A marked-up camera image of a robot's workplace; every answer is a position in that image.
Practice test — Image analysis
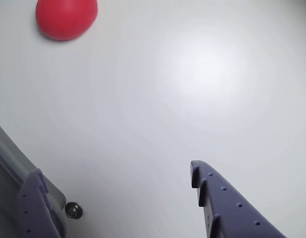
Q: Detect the black hex bolt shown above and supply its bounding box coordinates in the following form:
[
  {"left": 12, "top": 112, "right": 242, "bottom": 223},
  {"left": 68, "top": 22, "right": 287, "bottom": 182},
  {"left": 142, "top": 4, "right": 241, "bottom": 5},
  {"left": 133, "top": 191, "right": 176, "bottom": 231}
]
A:
[{"left": 65, "top": 202, "right": 83, "bottom": 219}]

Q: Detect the grey plastic container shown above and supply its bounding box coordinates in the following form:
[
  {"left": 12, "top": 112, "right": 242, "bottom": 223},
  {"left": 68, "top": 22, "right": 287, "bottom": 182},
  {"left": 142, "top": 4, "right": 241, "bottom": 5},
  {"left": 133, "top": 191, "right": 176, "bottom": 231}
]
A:
[{"left": 0, "top": 119, "right": 67, "bottom": 238}]

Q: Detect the red ball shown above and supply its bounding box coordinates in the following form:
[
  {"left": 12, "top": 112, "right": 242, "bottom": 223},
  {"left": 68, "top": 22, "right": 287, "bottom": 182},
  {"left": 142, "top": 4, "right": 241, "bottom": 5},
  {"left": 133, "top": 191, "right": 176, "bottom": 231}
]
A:
[{"left": 35, "top": 0, "right": 99, "bottom": 41}]

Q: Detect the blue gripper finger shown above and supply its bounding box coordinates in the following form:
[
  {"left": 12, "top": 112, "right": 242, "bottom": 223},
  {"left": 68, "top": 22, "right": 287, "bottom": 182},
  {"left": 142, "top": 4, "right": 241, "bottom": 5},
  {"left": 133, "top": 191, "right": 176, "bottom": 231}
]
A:
[
  {"left": 190, "top": 160, "right": 289, "bottom": 238},
  {"left": 17, "top": 168, "right": 61, "bottom": 238}
]

